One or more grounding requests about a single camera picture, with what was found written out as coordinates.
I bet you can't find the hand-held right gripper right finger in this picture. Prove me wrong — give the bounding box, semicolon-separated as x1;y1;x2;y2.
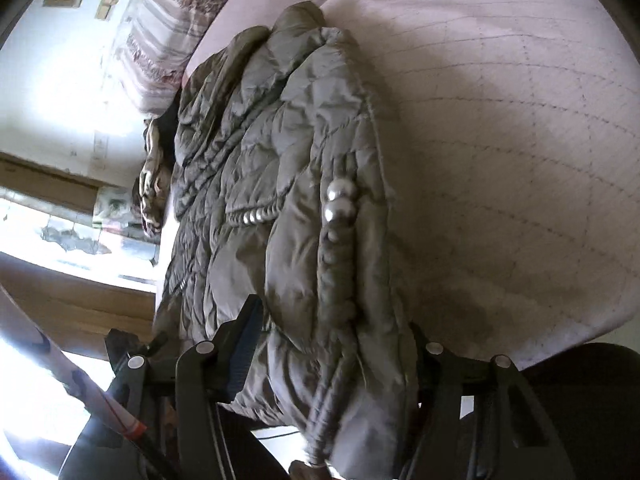
400;325;568;480

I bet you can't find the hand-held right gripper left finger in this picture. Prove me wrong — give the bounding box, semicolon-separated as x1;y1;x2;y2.
60;294;273;480

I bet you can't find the olive quilted jacket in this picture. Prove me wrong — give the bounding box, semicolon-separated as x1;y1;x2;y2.
150;2;426;480

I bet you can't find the dark round seat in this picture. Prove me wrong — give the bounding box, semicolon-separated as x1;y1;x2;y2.
520;342;640;480

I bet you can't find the wooden board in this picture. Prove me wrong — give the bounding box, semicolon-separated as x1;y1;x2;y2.
0;252;157;358

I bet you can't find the brown patterned cloth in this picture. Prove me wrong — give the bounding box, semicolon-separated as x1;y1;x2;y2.
132;120;173;236

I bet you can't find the white printed tube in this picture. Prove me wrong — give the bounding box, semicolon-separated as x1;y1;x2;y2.
0;285;148;441

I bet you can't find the floral picture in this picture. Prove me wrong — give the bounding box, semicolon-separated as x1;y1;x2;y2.
92;186;138;226

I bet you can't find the long striped floral cushion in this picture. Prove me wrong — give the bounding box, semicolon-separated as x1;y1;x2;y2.
102;0;261;116

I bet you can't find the pink bolster cushion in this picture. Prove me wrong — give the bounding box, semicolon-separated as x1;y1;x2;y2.
182;0;376;86

